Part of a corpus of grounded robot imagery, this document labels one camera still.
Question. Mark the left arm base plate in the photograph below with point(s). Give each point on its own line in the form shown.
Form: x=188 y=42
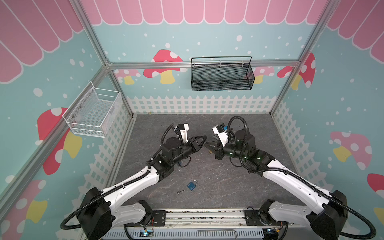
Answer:
x=154 y=218

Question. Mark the large blue padlock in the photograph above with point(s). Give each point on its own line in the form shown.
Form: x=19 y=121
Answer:
x=192 y=185

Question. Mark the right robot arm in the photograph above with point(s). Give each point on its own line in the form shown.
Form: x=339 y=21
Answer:
x=324 y=212

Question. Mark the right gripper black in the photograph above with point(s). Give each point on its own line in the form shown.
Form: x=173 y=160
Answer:
x=218 y=151

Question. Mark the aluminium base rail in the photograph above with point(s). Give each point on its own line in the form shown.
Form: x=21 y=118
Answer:
x=207 y=218

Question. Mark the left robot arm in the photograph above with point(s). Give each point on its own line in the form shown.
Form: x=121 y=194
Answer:
x=101 y=210

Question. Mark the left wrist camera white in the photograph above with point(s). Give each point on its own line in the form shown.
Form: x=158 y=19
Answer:
x=183 y=129

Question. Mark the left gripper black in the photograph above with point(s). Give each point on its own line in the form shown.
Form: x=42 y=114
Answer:
x=194 y=143

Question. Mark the white wire mesh basket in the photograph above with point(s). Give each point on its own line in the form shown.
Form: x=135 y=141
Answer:
x=93 y=112

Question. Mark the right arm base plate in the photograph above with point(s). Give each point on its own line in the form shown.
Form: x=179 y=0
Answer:
x=256 y=218

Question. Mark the black wire mesh basket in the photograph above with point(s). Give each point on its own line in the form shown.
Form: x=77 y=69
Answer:
x=222 y=74

